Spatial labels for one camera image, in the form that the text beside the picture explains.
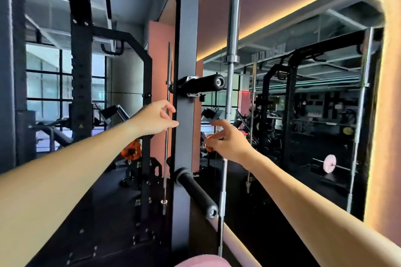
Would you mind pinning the black weight plate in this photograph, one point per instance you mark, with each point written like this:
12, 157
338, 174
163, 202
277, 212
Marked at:
155, 171

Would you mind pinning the pink Rogue bumper plate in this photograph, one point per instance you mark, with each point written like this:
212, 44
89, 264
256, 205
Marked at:
203, 262

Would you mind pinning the black framed window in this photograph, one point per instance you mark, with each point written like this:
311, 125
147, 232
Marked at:
40, 85

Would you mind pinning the thin chrome barbell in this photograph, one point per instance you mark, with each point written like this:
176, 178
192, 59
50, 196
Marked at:
169, 66

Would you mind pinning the person's left forearm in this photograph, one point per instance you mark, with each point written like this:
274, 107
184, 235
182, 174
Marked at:
62, 194

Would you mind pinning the person's left hand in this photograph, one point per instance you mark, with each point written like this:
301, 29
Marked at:
150, 119

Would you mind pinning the black leg press machine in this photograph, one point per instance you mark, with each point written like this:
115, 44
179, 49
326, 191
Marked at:
116, 110

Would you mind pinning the black power rack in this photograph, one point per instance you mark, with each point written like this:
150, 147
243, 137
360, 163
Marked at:
81, 72

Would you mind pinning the person's right forearm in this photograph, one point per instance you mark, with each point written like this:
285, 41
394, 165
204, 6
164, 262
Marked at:
313, 213

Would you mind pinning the black storage peg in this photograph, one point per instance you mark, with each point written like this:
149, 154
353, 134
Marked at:
206, 83
197, 193

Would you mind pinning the orange fan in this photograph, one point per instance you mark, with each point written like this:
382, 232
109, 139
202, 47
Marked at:
131, 151

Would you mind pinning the wall mirror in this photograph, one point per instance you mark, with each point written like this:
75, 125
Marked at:
313, 104

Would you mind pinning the person's right hand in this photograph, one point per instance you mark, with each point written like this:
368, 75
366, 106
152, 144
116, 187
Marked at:
238, 148

